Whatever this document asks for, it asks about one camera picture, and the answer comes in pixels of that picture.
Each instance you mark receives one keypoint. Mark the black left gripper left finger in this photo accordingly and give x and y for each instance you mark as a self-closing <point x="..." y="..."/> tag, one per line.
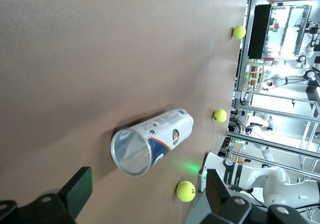
<point x="80" y="191"/>

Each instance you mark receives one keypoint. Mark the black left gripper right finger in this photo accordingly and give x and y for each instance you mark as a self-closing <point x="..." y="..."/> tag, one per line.
<point x="217" y="194"/>

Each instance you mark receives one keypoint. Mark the white blue tennis ball can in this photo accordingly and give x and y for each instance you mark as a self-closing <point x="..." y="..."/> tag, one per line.
<point x="165" y="131"/>

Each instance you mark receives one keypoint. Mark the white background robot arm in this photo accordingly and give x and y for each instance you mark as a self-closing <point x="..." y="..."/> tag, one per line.
<point x="276" y="81"/>

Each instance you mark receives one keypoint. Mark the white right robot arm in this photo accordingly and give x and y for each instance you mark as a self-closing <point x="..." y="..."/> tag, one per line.
<point x="262" y="179"/>

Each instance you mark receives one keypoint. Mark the yellow tennis ball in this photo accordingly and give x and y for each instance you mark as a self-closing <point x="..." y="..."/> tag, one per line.
<point x="186" y="191"/>
<point x="220" y="115"/>
<point x="239" y="32"/>

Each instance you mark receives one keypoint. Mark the shelf with bread items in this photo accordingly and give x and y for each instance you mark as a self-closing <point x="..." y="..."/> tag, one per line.
<point x="255" y="75"/>

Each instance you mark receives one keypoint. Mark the brown table cover mat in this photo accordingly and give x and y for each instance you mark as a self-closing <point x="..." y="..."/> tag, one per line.
<point x="75" y="59"/>

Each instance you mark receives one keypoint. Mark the black flat panel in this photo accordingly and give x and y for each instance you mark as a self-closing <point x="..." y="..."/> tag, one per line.
<point x="260" y="32"/>

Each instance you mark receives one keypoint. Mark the aluminium cell frame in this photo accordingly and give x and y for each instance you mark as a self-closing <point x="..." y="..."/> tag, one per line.
<point x="275" y="113"/>

